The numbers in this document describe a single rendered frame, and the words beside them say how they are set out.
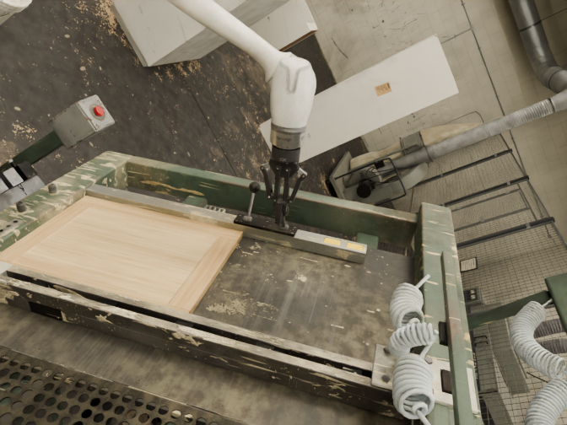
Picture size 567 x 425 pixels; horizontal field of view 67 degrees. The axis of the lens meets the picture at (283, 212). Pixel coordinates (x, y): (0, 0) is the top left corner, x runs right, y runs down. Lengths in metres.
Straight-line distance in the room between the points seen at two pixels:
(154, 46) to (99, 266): 2.65
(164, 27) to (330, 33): 5.88
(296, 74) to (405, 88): 3.62
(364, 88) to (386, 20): 4.45
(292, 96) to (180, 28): 2.59
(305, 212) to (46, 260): 0.82
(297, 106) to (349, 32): 8.08
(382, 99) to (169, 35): 2.19
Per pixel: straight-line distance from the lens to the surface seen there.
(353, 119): 4.72
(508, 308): 1.75
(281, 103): 1.05
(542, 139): 9.45
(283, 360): 0.92
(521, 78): 9.17
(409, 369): 0.77
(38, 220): 1.46
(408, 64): 4.59
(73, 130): 1.77
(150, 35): 3.72
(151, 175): 1.73
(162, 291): 1.15
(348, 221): 1.54
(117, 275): 1.22
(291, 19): 6.00
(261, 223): 1.35
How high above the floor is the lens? 2.07
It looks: 26 degrees down
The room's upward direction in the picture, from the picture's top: 69 degrees clockwise
